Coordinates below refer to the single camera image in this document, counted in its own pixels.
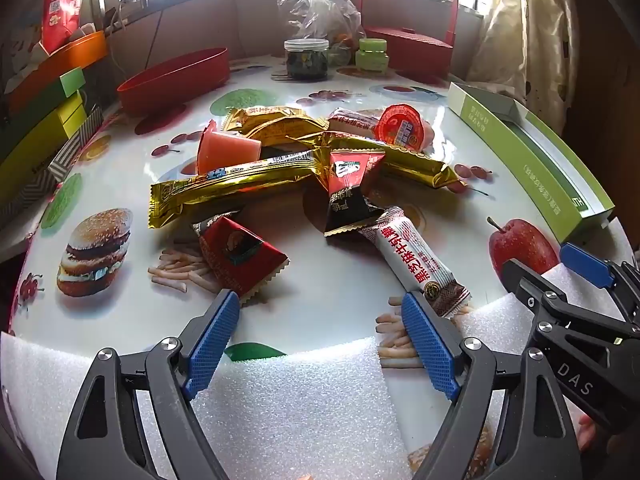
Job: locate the green white cardboard box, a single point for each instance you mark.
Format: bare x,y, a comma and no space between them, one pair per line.
530,150

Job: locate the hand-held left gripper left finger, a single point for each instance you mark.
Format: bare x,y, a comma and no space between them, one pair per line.
212,340

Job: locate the brown wooden cabinet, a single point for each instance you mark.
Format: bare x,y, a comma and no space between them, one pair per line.
605,85

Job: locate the red paper pack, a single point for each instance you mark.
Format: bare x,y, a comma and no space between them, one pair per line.
62,5

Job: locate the small clear jar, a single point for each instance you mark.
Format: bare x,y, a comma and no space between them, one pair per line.
341,52

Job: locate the green cream jar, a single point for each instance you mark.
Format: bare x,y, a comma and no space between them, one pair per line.
372,55

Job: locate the glass jar dark contents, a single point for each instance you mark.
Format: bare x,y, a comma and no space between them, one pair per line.
306,60

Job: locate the white red snack bar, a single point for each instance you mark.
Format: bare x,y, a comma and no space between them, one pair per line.
415,255
352,122

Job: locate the orange box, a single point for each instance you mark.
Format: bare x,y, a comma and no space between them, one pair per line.
60,62

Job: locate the long gold snack bar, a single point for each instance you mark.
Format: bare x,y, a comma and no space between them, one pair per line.
225,185
405,160

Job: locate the cream patterned curtain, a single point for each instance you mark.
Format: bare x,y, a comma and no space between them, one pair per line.
520,35

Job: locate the yellow green cardboard box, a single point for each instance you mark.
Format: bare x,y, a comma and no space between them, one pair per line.
45,130

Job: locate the red lidded jelly cup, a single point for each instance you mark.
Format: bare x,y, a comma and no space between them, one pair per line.
400,127

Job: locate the red black snack packet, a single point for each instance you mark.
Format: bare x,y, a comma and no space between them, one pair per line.
350,185

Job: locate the yellow snack packet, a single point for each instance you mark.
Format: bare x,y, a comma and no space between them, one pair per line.
260,116
290,130

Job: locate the pink jelly cup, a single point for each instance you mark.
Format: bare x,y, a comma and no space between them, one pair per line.
225,152

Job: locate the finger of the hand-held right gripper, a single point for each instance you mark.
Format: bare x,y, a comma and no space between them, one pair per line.
585,262
530,285

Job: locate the white foam sheet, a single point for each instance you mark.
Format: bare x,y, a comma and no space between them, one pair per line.
495,320
290,410

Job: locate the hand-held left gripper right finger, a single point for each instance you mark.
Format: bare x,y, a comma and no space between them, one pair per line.
425,345

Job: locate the clear plastic bag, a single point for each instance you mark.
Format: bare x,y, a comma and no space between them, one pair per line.
320,5

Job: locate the red oval tub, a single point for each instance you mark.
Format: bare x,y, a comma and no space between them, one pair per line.
170,85

